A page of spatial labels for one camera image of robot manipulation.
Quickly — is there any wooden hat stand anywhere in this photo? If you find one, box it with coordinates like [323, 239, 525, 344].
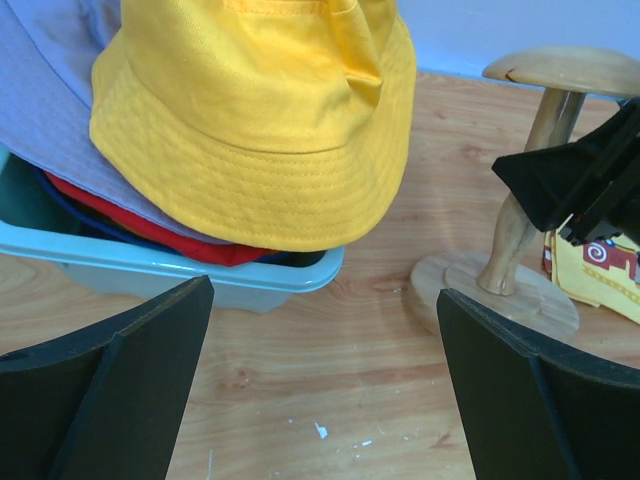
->
[409, 45, 639, 341]

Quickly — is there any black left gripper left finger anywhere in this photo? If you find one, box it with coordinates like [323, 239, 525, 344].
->
[1, 276, 214, 480]

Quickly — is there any red bucket hat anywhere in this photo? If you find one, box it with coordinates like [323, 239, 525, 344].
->
[43, 171, 274, 268]

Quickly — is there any blue bucket hat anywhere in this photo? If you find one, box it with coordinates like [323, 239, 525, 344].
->
[30, 167, 301, 266]

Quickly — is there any yellow cartoon print cloth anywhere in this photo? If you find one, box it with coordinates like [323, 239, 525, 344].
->
[542, 231, 640, 323]

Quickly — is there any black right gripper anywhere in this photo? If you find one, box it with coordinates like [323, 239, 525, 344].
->
[492, 97, 639, 245]

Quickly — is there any lavender bucket hat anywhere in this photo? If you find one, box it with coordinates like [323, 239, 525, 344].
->
[1, 1, 219, 245]

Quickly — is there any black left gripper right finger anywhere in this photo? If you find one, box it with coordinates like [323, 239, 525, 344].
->
[436, 289, 639, 480]

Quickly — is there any light teal plastic bin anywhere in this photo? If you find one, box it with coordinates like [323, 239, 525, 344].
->
[1, 150, 345, 313]

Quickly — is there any yellow bucket hat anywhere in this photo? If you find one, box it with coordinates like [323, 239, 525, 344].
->
[89, 1, 417, 252]

